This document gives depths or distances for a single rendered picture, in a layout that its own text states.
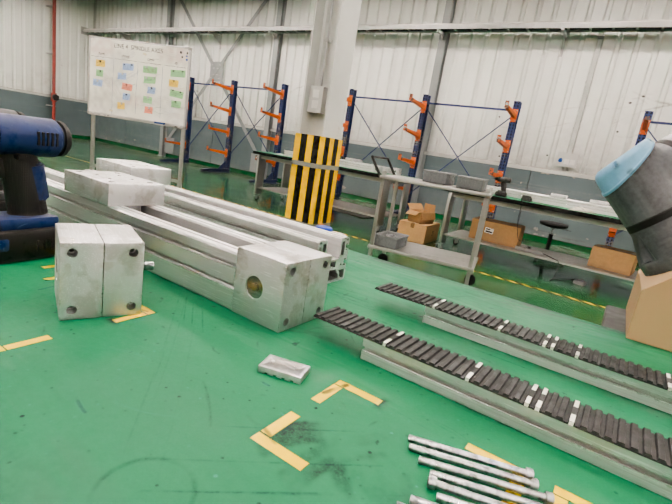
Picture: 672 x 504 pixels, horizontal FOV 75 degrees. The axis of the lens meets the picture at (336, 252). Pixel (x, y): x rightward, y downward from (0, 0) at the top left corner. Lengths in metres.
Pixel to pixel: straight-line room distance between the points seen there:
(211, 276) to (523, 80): 8.07
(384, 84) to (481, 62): 1.90
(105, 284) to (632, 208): 0.89
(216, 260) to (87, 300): 0.18
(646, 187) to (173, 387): 0.86
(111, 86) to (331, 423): 6.63
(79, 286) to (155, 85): 5.97
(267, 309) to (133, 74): 6.23
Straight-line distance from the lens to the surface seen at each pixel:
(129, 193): 0.88
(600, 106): 8.29
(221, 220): 0.94
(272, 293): 0.58
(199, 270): 0.70
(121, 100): 6.81
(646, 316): 0.93
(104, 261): 0.59
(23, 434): 0.43
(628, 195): 0.99
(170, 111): 6.36
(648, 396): 0.68
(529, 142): 8.31
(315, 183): 3.95
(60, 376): 0.50
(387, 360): 0.54
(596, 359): 0.67
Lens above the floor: 1.03
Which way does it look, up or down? 13 degrees down
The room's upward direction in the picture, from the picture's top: 9 degrees clockwise
